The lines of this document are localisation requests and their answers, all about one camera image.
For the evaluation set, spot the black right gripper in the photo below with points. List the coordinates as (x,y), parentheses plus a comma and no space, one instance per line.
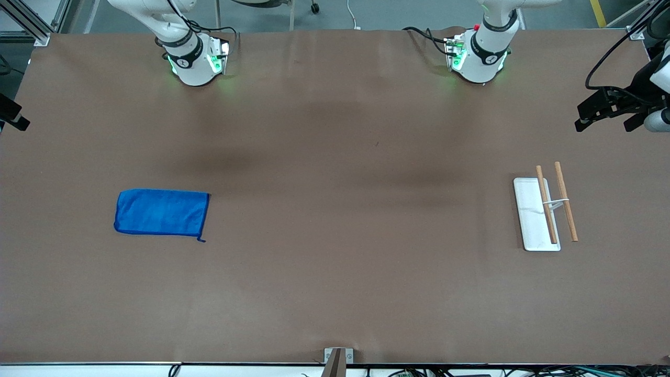
(10,112)

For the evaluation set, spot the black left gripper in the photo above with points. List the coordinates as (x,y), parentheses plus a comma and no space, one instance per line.
(636,88)

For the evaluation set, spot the blue microfibre towel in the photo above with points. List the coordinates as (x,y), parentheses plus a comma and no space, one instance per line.
(159,212)

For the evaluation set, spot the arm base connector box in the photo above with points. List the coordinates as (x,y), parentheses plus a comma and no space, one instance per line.
(219,56)
(455,51)

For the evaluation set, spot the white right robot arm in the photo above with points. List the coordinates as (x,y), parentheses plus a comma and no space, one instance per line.
(188,63)

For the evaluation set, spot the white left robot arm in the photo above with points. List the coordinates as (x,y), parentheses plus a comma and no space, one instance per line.
(484,57)

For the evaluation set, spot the wooden rack rod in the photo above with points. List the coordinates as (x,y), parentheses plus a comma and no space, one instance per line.
(566,204)
(547,209)

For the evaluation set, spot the chair base with caster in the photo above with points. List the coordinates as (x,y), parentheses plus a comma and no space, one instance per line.
(291,13)

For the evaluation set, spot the aluminium frame profile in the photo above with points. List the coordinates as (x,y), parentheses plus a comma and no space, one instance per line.
(639,29)
(29,23)

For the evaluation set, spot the white rack base plate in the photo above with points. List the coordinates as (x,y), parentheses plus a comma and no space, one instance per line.
(529,220)

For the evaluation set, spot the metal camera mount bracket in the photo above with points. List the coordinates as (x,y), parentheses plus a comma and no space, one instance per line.
(337,361)

